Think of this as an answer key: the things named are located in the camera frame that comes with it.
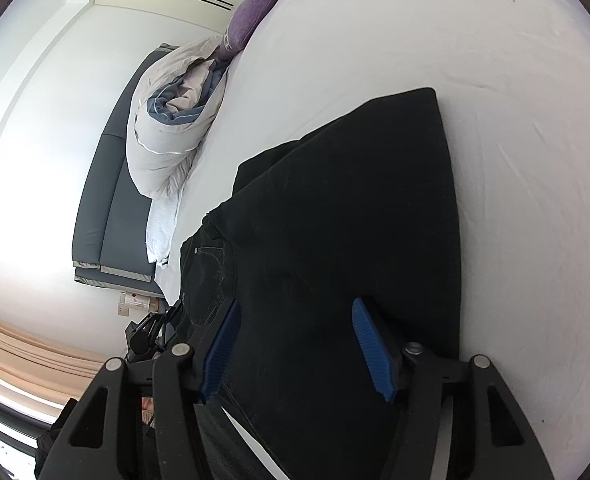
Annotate black denim pants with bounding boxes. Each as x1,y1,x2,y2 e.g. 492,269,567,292
176,88,461,479

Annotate dark grey headboard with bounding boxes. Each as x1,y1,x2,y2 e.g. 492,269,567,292
71,44,174,298

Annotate beige curtain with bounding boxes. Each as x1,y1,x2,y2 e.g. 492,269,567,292
0,321,106,404

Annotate white pillow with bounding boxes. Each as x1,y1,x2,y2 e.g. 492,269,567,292
145,169,194,269

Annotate white and blue duvet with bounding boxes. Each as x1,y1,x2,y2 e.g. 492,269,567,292
126,35,229,200

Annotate purple cushion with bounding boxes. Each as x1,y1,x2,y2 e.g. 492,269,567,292
217,0,278,62

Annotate white bed sheet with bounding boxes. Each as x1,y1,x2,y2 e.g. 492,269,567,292
173,0,590,479

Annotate wall socket near headboard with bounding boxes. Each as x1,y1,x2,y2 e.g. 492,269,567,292
117,292,159,316

